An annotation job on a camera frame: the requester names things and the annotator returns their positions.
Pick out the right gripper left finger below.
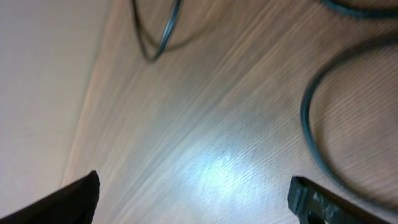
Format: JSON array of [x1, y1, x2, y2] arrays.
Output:
[[1, 170, 100, 224]]

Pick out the black cable gold plug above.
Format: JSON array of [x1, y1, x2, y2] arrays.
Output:
[[131, 0, 397, 215]]

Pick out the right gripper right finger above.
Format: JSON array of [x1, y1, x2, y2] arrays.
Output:
[[287, 176, 389, 224]]

